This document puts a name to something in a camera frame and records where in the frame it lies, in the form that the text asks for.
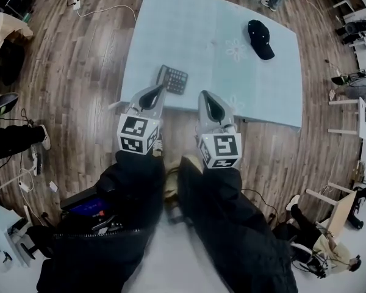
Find black round device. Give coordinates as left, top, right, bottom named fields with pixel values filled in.
left=343, top=20, right=366, bottom=45

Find wooden desk with white legs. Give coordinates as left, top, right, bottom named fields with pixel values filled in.
left=304, top=187, right=357, bottom=237

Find black baseball cap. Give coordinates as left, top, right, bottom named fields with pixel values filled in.
left=248, top=19, right=276, bottom=60

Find beige cardboard box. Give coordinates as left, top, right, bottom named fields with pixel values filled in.
left=0, top=12, right=34, bottom=91

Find person's white shirt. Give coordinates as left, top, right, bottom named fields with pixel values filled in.
left=131, top=206, right=232, bottom=293

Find person's black jacket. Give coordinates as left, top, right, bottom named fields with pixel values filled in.
left=36, top=212, right=300, bottom=293

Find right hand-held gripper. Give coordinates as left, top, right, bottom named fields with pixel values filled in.
left=196, top=90, right=243, bottom=170

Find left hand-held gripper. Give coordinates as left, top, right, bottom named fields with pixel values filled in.
left=117, top=84, right=167, bottom=156

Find person's legs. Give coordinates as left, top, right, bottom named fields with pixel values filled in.
left=152, top=132, right=204, bottom=201

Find person's left forearm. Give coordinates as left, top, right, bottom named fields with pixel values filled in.
left=97, top=150, right=167, bottom=234

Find light blue flowered tablecloth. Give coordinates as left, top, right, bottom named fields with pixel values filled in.
left=119, top=0, right=303, bottom=129

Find person's right forearm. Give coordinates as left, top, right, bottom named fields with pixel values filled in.
left=178, top=156, right=281, bottom=256

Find white cabinet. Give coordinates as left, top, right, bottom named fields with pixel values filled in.
left=0, top=200, right=34, bottom=268

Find black device with blue screen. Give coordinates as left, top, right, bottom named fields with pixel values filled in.
left=60, top=186, right=123, bottom=231

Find white table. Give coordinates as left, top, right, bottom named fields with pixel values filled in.
left=108, top=101, right=300, bottom=132

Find white floor cable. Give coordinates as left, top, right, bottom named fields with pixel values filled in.
left=77, top=4, right=138, bottom=23

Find black calculator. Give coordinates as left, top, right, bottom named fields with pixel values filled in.
left=156, top=65, right=189, bottom=96

